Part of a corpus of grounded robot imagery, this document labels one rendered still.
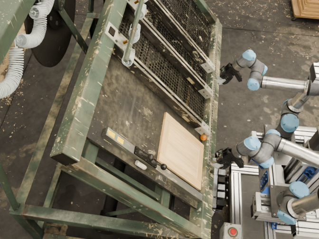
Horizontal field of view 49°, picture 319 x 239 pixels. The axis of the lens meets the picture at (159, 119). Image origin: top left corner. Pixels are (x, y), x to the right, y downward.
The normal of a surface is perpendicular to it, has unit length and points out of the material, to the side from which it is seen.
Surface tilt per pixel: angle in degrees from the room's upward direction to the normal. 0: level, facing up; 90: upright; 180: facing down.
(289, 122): 8
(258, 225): 0
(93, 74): 50
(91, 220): 0
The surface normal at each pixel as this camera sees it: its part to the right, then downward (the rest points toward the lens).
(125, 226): 0.04, -0.56
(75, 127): 0.78, -0.26
